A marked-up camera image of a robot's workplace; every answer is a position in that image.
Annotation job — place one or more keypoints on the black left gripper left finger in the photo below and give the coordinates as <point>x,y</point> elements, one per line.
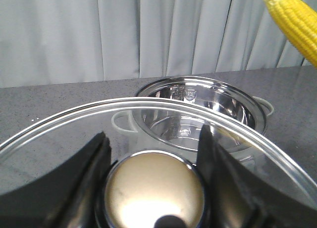
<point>63,198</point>

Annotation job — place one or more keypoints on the yellow corn cob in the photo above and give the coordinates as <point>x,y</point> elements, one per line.
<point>298,22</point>

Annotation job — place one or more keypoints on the pale green electric cooking pot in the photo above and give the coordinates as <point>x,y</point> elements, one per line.
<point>179,132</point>

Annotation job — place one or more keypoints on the glass pot lid with knob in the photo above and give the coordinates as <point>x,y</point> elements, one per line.
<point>149,188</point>

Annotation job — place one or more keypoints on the white pleated curtain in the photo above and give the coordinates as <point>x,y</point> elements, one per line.
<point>68,41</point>

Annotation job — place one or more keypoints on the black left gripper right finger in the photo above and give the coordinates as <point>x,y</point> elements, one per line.
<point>239,199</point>

